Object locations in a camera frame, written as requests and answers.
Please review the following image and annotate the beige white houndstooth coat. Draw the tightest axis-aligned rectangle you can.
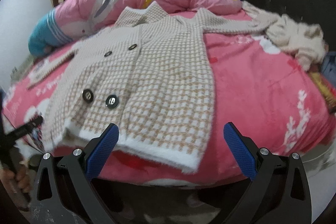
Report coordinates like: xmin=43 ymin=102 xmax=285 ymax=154
xmin=30 ymin=3 xmax=277 ymax=173

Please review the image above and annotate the person's left hand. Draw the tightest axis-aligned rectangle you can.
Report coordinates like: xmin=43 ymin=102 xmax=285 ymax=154
xmin=1 ymin=164 xmax=31 ymax=193

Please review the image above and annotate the grey green patterned cloth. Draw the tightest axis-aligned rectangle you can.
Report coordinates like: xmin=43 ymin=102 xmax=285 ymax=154
xmin=10 ymin=54 xmax=36 ymax=85

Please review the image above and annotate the pink floral bed sheet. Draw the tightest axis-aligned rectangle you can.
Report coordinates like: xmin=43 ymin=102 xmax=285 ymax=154
xmin=1 ymin=7 xmax=336 ymax=187

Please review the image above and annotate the blue grey garment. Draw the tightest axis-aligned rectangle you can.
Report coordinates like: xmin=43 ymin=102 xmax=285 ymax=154
xmin=321 ymin=51 xmax=336 ymax=86

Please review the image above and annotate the cream fuzzy garment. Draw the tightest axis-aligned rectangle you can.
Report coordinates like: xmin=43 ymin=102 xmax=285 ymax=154
xmin=243 ymin=1 xmax=329 ymax=72

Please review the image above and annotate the pink cartoon print quilt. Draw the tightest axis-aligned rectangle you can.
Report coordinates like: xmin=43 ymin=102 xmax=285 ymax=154
xmin=28 ymin=0 xmax=242 ymax=57

